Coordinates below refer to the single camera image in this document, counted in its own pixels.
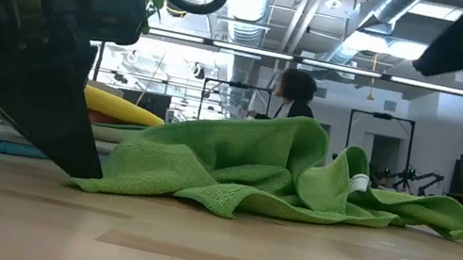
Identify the white plant pot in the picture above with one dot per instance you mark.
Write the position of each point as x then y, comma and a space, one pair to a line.
105, 87

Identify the person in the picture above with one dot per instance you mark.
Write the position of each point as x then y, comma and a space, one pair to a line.
297, 94

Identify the black background robot arms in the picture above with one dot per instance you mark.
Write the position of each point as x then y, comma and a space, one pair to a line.
409, 176

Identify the turquoise terry towel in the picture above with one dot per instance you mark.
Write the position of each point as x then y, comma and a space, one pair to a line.
4, 147

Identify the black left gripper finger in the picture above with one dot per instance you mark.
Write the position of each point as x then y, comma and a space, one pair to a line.
43, 116

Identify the bright lime green towel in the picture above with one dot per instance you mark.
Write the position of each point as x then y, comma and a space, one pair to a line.
229, 168

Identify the long ceiling light strip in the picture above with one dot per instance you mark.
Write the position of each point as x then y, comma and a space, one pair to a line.
342, 68

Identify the black metal stand frame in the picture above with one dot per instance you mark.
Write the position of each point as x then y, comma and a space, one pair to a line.
382, 115

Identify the black ceiling-mounted device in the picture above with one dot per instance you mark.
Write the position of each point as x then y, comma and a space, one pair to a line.
175, 12

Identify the yellow towel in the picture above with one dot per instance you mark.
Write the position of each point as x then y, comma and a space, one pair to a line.
120, 108

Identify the slanted silver ventilation duct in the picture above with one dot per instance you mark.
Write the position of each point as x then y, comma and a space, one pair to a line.
392, 5

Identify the small yellow hanging item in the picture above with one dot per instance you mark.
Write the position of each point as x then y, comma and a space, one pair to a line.
369, 96

